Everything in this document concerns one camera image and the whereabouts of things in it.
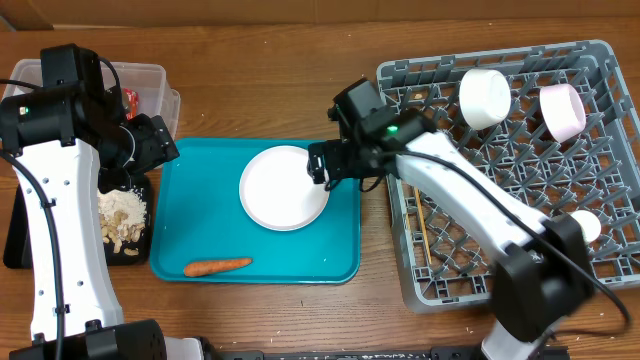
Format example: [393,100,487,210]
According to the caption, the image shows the pink plate with food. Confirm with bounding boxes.
[239,145,329,231]

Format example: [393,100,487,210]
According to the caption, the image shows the teal plastic tray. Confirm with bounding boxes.
[149,138,361,284]

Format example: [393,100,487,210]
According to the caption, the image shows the pink bowl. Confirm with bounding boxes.
[539,84,586,143]

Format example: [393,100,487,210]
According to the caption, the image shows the grey plastic dish rack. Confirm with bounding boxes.
[376,40,639,313]

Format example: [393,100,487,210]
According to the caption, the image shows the black plastic bin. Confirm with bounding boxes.
[3,176,154,269]

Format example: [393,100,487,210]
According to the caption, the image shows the white bowl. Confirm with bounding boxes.
[459,69,511,130]

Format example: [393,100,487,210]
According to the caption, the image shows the red foil snack wrapper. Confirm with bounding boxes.
[122,88,139,121]

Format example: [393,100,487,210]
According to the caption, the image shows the clear plastic bin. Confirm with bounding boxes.
[1,59,181,138]

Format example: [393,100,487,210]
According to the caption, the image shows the rice and peanut pile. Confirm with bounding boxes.
[98,190,147,257]

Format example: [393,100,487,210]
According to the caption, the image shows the white paper cup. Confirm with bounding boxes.
[570,210,602,244]

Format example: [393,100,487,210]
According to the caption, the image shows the orange carrot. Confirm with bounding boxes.
[183,258,253,278]

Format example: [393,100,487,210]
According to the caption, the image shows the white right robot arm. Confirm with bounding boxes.
[307,79,601,359]

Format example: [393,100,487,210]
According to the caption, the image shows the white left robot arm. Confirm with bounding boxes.
[1,44,179,341]

